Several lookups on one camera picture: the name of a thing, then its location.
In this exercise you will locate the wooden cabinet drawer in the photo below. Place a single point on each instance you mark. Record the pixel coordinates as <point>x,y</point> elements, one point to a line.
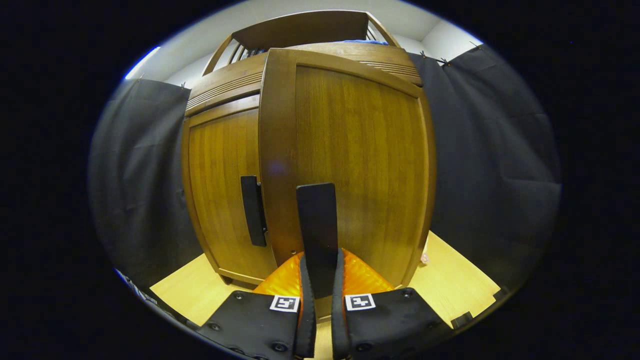
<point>225,82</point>

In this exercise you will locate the black table clamp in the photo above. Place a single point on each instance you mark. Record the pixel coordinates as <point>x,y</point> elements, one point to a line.
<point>462,320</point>

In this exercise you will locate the wooden cabinet door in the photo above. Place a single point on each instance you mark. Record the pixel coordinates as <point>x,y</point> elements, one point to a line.
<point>220,175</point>
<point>360,150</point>

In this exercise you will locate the cream plush toy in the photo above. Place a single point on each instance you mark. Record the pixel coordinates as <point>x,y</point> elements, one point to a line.
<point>425,258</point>

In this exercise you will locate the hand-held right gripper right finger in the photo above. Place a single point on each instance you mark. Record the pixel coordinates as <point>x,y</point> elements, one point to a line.
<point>339,325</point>

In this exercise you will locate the blue towel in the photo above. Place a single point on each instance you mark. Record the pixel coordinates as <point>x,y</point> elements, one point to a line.
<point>367,42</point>

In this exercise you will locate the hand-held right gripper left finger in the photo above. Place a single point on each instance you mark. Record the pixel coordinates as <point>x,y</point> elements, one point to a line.
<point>307,325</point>

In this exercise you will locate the wooden double-door shoe cabinet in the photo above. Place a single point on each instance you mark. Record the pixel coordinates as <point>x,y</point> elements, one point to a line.
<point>300,27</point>

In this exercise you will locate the black backdrop cloth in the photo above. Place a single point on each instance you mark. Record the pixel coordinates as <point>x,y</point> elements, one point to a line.
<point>500,150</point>

